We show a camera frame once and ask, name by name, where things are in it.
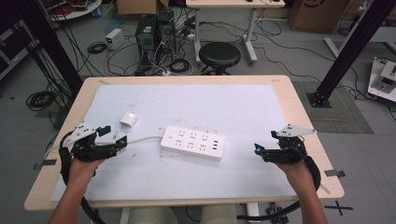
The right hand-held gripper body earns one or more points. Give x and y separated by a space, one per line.
288 152

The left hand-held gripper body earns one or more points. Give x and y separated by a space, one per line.
85 149

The white charger adapter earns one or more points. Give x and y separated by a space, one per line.
128 119

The person's left hand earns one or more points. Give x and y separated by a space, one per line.
81 172

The person's right hand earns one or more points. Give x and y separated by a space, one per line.
299 175

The grey tape strip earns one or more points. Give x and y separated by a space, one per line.
334 173
46 164

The grey floor mat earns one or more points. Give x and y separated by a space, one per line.
345 118

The white table mat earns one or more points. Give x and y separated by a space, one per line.
202 105

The black tape cross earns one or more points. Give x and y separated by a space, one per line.
338 207

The white floor power strip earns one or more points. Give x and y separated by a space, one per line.
166 73

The white power supply box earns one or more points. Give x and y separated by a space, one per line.
114 39

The black round stool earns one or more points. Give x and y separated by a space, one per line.
219 54

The black computer tower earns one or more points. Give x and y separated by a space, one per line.
146 37
166 31

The white device panel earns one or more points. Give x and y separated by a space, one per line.
384 77

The round white table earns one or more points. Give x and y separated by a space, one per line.
77 11

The large cardboard box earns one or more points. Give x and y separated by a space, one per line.
317 14

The white desk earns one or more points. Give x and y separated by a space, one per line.
233 3

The black metal frame post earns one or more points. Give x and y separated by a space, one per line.
351 49
53 43

